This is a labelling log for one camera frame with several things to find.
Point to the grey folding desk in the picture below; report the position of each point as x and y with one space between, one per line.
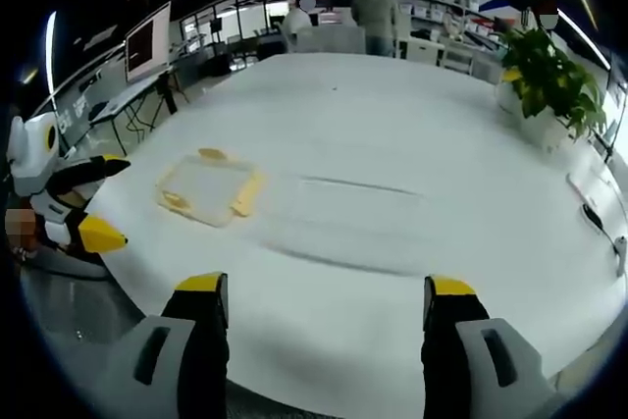
130 95

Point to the ceiling light strip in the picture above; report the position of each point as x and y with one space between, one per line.
584 38
50 53

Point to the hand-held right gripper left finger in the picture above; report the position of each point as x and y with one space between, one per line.
196 335

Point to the clear lid with yellow clips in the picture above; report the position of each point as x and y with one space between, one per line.
208 188

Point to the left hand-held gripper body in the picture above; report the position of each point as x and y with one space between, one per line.
30 159

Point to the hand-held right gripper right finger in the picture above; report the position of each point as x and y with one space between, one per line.
454 330

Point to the large display screen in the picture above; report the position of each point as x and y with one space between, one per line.
147 43

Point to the green potted plant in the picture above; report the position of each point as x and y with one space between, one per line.
552 75

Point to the white storage shelf with bins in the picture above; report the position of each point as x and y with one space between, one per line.
444 12

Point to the white cabinet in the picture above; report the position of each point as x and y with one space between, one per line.
425 52

